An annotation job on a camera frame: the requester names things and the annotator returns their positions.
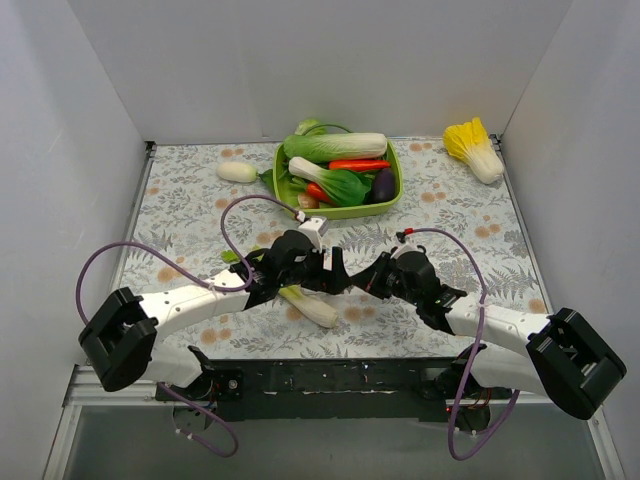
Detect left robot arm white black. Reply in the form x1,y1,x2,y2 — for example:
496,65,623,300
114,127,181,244
79,230,351,400

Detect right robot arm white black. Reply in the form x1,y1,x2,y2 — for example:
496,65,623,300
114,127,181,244
351,245,627,420

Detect celery stalk toy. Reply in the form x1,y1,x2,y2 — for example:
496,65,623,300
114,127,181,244
220,244,339,330

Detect beige mushroom toy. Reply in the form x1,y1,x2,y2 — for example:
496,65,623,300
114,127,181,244
297,193,320,210

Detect small red chili toy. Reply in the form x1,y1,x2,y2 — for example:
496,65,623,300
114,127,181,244
306,183,332,205

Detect bok choy toy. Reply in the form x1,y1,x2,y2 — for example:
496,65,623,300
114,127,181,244
288,157,372,207

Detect green plastic basket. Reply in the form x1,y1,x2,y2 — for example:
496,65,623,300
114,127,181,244
272,141,404,220

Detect purple eggplant toy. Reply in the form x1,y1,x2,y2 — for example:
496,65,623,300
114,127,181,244
370,168,396,203

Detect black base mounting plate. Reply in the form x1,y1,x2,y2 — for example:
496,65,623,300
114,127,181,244
154,357,514,424

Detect white radish toy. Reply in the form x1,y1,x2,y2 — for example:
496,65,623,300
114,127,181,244
216,161,273,183

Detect green napa cabbage toy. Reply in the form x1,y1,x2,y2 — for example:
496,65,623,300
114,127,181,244
283,133,388,163

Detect floral patterned table mat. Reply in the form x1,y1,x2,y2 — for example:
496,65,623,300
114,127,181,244
120,137,548,359

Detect light green leaf toy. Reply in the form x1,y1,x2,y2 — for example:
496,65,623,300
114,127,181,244
294,118,327,136

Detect yellow white cabbage toy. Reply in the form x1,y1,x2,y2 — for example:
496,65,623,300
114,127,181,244
443,117,504,185

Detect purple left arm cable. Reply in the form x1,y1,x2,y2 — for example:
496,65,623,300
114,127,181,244
74,193,306,459

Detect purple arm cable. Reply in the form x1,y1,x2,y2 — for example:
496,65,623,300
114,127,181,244
74,193,306,459
404,227,521,461

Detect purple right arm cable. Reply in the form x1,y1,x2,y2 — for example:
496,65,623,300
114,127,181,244
404,227,521,461

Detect aluminium frame rail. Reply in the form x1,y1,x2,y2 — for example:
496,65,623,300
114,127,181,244
63,363,601,406

